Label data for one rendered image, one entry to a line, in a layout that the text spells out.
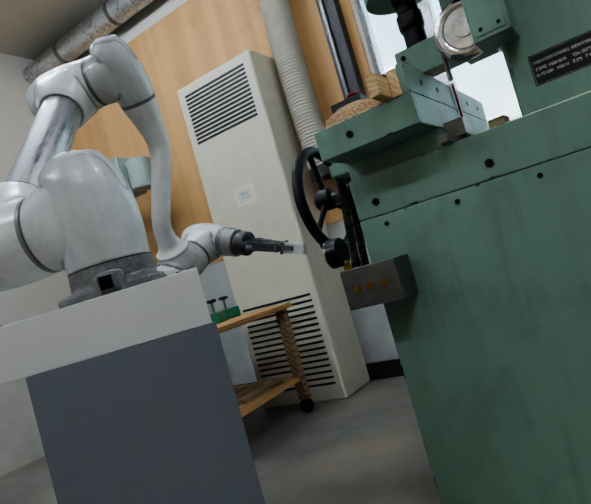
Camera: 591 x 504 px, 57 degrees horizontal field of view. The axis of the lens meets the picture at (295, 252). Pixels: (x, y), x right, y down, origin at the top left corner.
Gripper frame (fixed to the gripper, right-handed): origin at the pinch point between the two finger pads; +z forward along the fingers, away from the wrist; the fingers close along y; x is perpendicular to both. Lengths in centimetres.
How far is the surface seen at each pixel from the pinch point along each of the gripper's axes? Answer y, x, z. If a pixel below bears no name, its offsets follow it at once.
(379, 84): -42, -36, 42
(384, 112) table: -37, -32, 42
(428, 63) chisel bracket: -10, -46, 40
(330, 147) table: -37, -26, 30
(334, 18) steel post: 116, -99, -51
